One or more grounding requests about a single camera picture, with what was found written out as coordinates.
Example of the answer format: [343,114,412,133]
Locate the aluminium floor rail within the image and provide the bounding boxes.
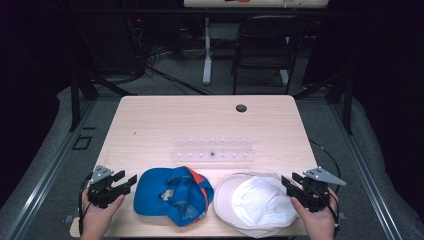
[5,99,98,240]
[327,99,405,240]

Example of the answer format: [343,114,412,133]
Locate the blue and orange baseball cap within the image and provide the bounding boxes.
[133,165,215,228]

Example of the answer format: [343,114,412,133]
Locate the black folding chair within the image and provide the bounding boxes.
[231,14,310,96]

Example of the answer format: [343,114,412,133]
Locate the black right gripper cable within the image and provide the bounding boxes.
[309,139,342,232]

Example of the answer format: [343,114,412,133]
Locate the white desk top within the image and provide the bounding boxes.
[183,0,330,9]

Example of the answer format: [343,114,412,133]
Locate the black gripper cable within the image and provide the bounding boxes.
[78,174,93,235]
[309,139,342,232]

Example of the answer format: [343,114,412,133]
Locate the white bucket hat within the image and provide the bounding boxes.
[213,170,300,239]

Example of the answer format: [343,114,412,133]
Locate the black metal stand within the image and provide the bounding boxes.
[68,70,138,132]
[293,70,355,136]

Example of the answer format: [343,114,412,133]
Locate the white desk leg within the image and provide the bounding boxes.
[202,17,213,86]

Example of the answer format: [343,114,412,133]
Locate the person's right hand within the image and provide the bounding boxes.
[290,188,340,235]

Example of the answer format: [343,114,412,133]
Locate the black floor cables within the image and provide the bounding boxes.
[145,63,215,96]

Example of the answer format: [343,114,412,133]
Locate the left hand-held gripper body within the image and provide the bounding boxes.
[87,164,118,210]

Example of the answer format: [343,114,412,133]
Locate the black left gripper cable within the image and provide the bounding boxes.
[78,174,93,235]

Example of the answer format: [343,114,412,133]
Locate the person's left hand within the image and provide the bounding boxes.
[81,188,126,235]

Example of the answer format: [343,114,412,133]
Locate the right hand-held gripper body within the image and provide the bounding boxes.
[301,166,347,213]

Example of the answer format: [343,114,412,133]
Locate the clear plastic tray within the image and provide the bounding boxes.
[170,134,256,165]

